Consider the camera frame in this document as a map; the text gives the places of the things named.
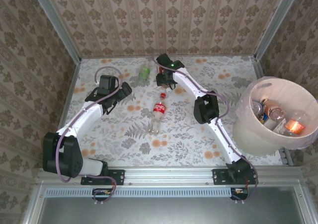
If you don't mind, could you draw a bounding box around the green label plastic bottle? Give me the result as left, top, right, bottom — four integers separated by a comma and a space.
138, 61, 152, 83

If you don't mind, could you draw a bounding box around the Coca-Cola plastic bottle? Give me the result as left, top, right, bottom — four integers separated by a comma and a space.
150, 92, 168, 135

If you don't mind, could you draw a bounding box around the brown drink plastic bottle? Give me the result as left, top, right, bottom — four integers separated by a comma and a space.
262, 98, 285, 122

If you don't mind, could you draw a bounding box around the orange label orange cap bottle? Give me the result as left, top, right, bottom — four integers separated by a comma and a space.
284, 118, 306, 135

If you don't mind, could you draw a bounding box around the round beige bin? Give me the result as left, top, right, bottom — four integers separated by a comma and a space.
234, 76, 318, 157

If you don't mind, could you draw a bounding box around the floral tablecloth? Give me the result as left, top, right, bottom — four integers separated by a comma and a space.
53, 55, 286, 167

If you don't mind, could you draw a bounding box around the grey metal tray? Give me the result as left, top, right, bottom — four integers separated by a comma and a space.
23, 180, 318, 224

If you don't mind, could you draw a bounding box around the left aluminium side rail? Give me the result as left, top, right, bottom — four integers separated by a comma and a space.
47, 60, 81, 167

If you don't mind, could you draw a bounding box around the left aluminium frame post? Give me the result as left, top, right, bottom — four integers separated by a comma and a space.
28, 0, 82, 64

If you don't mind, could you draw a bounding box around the aluminium frame post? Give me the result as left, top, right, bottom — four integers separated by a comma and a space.
28, 0, 82, 64
253, 0, 303, 61

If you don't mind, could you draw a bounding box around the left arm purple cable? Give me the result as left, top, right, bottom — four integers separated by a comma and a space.
55, 65, 124, 205

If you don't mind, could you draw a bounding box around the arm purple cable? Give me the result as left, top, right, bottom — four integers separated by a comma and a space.
151, 56, 259, 202
55, 65, 124, 205

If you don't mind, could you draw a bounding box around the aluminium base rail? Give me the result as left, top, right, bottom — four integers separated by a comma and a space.
36, 166, 303, 186

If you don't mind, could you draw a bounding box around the grey slotted cable duct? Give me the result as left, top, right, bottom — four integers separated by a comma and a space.
44, 187, 249, 198

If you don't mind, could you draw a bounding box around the right aluminium frame post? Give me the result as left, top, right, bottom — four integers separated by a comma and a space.
253, 0, 303, 61

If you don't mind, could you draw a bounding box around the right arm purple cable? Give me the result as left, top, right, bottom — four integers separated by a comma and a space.
151, 56, 259, 202

